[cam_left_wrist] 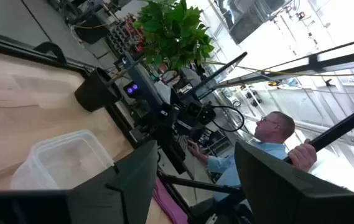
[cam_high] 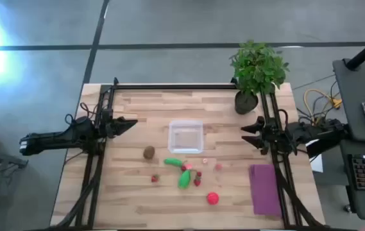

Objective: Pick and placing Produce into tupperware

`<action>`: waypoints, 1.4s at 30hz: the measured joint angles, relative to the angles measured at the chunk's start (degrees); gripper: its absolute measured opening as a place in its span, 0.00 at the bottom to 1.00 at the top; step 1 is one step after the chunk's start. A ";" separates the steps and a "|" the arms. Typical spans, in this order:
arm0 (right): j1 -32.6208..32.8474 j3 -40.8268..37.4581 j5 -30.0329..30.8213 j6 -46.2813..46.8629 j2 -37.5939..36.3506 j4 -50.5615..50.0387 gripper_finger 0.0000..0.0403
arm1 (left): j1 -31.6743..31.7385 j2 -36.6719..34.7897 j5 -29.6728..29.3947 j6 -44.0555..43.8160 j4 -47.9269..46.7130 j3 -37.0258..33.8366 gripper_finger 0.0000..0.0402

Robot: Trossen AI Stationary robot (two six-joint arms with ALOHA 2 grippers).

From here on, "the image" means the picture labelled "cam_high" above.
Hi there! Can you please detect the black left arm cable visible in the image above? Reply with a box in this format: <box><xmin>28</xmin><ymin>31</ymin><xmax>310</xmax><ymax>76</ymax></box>
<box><xmin>64</xmin><ymin>101</ymin><xmax>106</xmax><ymax>126</ymax></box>

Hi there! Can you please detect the black aluminium table frame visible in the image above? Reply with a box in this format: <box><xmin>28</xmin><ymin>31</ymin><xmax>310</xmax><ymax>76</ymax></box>
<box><xmin>51</xmin><ymin>76</ymin><xmax>326</xmax><ymax>230</ymax></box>

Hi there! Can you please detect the white paper sheet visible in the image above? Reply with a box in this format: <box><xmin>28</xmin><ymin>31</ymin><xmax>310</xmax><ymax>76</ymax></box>
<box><xmin>307</xmin><ymin>139</ymin><xmax>325</xmax><ymax>173</ymax></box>

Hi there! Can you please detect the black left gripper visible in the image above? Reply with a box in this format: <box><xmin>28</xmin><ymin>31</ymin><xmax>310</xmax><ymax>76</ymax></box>
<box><xmin>104</xmin><ymin>115</ymin><xmax>139</xmax><ymax>138</ymax></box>

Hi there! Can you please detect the brown kiwi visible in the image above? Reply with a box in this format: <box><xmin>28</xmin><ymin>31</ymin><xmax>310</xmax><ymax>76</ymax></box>
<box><xmin>142</xmin><ymin>145</ymin><xmax>156</xmax><ymax>160</ymax></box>

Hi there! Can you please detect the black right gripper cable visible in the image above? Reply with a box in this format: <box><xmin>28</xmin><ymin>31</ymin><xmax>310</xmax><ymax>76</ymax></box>
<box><xmin>276</xmin><ymin>108</ymin><xmax>289</xmax><ymax>131</ymax></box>

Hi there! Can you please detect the purple folded cloth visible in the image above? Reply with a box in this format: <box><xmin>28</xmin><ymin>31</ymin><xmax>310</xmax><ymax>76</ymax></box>
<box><xmin>248</xmin><ymin>164</ymin><xmax>283</xmax><ymax>217</ymax></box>

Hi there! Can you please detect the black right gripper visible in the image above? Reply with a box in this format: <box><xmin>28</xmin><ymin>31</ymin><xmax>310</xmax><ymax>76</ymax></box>
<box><xmin>240</xmin><ymin>115</ymin><xmax>288</xmax><ymax>156</ymax></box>

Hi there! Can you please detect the yellow cable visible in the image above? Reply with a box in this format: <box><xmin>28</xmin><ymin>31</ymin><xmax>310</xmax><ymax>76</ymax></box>
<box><xmin>303</xmin><ymin>89</ymin><xmax>343</xmax><ymax>124</ymax></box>

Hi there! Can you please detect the clear plastic tupperware container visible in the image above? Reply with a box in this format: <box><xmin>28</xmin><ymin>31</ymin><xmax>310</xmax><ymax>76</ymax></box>
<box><xmin>167</xmin><ymin>119</ymin><xmax>205</xmax><ymax>155</ymax></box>

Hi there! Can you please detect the grey desk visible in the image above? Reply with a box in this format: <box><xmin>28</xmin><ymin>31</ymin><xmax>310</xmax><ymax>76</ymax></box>
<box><xmin>332</xmin><ymin>58</ymin><xmax>365</xmax><ymax>223</ymax></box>

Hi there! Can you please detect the green toy cucumber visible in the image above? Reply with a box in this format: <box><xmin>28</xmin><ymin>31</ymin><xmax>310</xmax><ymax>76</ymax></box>
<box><xmin>164</xmin><ymin>157</ymin><xmax>184</xmax><ymax>167</ymax></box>
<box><xmin>178</xmin><ymin>169</ymin><xmax>192</xmax><ymax>190</ymax></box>

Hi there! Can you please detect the black support bar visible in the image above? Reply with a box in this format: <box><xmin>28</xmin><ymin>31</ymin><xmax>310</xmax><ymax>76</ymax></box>
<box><xmin>306</xmin><ymin>138</ymin><xmax>342</xmax><ymax>158</ymax></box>

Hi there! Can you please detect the red round tomato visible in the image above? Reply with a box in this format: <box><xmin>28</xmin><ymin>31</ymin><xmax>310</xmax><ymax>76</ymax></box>
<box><xmin>206</xmin><ymin>191</ymin><xmax>220</xmax><ymax>205</ymax></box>

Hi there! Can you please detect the potted green plant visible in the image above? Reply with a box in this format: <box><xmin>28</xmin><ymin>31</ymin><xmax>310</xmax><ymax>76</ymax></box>
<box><xmin>229</xmin><ymin>39</ymin><xmax>291</xmax><ymax>116</ymax></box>

